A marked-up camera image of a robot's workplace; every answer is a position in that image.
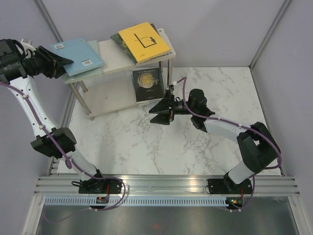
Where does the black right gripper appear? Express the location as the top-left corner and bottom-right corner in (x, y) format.
(149, 90), (196, 125)

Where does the light blue booklet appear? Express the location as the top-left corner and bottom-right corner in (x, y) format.
(49, 38), (104, 76)

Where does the black Moon and Sixpence book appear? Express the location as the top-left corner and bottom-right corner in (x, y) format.
(132, 68), (165, 103)

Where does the pale grey-green booklet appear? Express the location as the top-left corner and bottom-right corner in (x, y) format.
(63, 38), (104, 83)

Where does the green Alice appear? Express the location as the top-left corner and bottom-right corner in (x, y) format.
(110, 23), (172, 66)

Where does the yellow booklet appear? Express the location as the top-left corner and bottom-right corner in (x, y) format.
(118, 21), (171, 63)

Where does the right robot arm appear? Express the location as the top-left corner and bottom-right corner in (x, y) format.
(149, 89), (281, 194)

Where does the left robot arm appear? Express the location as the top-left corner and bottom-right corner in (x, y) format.
(0, 39), (126, 195)

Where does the white two-tier wooden shelf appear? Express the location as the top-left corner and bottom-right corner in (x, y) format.
(62, 28), (176, 120)

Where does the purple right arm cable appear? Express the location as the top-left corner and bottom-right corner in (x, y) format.
(175, 77), (283, 213)

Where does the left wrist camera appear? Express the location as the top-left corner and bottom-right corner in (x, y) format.
(21, 38), (36, 51)

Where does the left aluminium corner post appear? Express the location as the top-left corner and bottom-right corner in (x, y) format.
(33, 0), (63, 42)

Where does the aluminium corner post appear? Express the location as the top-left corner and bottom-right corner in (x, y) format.
(249, 0), (293, 70)
(33, 0), (63, 42)

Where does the white slotted cable duct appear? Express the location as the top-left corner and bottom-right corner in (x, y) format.
(45, 196), (228, 207)

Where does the aluminium rail base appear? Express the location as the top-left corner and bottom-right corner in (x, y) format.
(34, 101), (313, 235)

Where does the right aluminium corner post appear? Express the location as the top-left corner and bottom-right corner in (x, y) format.
(249, 0), (293, 70)

